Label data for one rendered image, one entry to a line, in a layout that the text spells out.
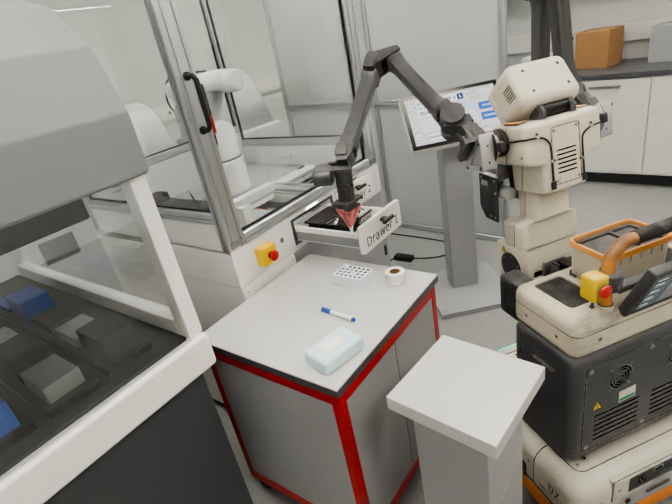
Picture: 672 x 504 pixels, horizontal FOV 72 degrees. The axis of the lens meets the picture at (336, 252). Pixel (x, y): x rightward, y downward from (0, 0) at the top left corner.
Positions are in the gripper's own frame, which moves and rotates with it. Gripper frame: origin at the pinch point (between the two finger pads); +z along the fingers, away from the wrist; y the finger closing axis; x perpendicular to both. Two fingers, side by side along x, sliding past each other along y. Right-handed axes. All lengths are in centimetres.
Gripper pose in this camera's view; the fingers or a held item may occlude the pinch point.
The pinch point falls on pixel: (350, 224)
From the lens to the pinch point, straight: 157.8
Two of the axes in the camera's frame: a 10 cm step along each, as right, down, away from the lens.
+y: -5.6, 4.3, -7.1
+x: 8.1, 1.4, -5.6
